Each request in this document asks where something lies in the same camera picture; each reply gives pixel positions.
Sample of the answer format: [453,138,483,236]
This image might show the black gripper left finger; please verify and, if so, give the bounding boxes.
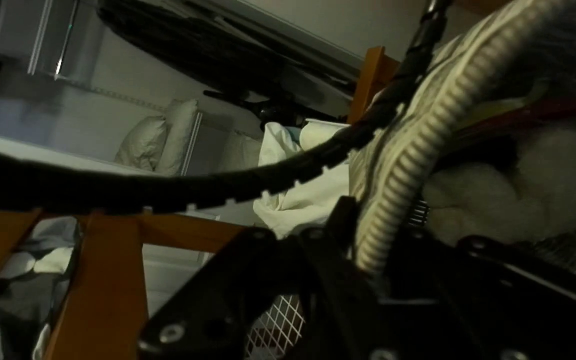
[321,195,370,281]

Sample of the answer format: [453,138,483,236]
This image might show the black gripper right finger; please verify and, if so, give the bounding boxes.
[461,236,576,316]

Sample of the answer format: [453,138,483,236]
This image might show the white crumpled cloth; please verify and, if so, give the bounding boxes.
[252,117,360,240]

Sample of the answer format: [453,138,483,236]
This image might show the white plush toy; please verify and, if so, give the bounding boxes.
[421,121,576,245]

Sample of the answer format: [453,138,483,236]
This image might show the red and yellow toy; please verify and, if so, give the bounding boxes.
[457,88,576,146]

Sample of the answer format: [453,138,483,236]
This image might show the beige pillow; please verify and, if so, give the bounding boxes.
[115,97,204,175]

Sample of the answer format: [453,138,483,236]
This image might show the black corrugated cable hose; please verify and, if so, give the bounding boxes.
[0,0,457,216]

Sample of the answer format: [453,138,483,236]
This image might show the wooden bunk bed frame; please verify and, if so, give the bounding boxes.
[0,44,404,360]

